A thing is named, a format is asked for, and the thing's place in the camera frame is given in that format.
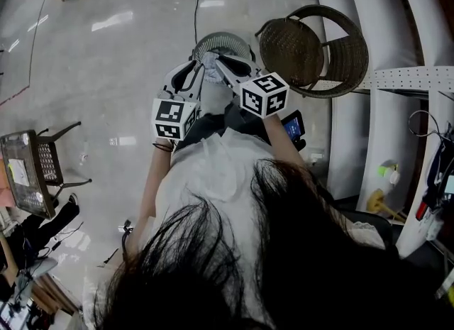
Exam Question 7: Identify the person's grey trousers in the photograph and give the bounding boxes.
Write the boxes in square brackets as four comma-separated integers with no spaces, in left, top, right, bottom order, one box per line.
[199,80,238,116]

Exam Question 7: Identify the yellow wooden stand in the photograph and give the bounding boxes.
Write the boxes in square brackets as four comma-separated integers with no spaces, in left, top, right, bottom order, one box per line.
[366,189,408,222]

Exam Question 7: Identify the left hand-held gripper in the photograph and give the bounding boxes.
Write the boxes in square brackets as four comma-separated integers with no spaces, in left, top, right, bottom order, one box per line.
[152,60,207,142]

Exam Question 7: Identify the brown wicker chair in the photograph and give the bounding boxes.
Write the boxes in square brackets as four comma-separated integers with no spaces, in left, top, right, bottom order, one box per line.
[254,4,370,99]

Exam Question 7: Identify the black metal chair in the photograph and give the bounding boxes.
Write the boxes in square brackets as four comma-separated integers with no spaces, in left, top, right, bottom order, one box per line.
[35,121,93,200]

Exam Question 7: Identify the grey round laundry basket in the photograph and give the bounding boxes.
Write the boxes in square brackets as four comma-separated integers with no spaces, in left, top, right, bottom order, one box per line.
[192,31,252,85]

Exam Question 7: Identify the person's left forearm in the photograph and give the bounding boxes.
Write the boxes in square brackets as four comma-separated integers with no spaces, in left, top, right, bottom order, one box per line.
[135,138,175,252]

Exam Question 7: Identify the person's right forearm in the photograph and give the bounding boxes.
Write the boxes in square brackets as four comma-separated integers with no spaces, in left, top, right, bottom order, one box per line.
[264,113,306,167]

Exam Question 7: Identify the person's white shirt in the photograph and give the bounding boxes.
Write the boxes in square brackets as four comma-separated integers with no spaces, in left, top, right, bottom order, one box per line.
[150,128,387,330]

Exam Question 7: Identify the black power adapter with cable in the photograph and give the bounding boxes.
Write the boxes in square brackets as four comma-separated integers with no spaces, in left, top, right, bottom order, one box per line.
[35,221,84,257]

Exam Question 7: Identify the bundle of dark hanging cables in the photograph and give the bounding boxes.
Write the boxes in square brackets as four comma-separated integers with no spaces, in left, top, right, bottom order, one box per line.
[414,133,454,223]

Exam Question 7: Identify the black device with blue screen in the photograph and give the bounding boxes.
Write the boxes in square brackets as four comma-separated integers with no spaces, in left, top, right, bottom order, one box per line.
[281,109,307,152]

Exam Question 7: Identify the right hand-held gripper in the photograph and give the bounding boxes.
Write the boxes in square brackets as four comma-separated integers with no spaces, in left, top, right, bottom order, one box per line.
[214,53,290,120]

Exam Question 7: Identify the black mesh tray table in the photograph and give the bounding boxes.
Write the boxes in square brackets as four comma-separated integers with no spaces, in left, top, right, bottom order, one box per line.
[0,129,57,220]

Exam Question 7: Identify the white perforated strip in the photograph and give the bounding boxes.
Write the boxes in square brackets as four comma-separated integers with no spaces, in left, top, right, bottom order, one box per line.
[356,66,454,92]

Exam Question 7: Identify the light blue clothes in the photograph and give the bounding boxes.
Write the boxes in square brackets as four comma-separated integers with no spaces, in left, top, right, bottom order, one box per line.
[202,51,228,83]

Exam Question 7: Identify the black floor cable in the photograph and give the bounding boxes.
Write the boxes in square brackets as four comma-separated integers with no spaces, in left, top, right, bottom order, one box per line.
[194,0,219,44]

